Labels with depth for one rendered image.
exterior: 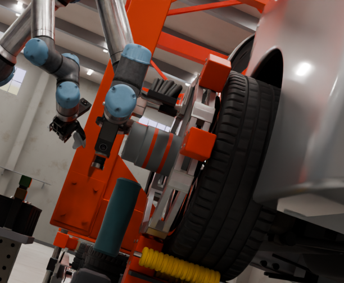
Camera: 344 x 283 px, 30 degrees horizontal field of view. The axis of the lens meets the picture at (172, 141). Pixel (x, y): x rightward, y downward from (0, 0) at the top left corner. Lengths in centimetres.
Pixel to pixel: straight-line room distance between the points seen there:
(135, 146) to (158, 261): 37
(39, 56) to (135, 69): 48
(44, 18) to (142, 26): 67
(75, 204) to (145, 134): 59
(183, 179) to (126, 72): 39
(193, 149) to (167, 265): 39
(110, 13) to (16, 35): 65
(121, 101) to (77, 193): 99
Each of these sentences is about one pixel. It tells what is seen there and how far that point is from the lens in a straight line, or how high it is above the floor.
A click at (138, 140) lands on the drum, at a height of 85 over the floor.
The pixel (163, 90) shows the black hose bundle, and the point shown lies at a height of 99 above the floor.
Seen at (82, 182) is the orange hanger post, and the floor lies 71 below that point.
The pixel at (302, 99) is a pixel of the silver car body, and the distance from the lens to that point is 163.
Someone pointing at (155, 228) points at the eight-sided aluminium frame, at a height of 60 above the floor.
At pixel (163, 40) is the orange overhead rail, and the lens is 849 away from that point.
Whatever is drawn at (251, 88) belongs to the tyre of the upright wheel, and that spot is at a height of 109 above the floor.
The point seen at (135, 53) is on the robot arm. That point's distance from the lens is 164.
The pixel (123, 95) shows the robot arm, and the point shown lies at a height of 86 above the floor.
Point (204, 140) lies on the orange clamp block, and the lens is 177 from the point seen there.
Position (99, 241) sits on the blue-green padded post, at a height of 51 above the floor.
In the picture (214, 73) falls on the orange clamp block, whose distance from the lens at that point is 196.
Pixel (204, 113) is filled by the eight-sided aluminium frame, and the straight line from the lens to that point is 187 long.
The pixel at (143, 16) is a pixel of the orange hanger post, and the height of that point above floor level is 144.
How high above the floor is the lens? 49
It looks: 11 degrees up
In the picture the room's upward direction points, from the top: 19 degrees clockwise
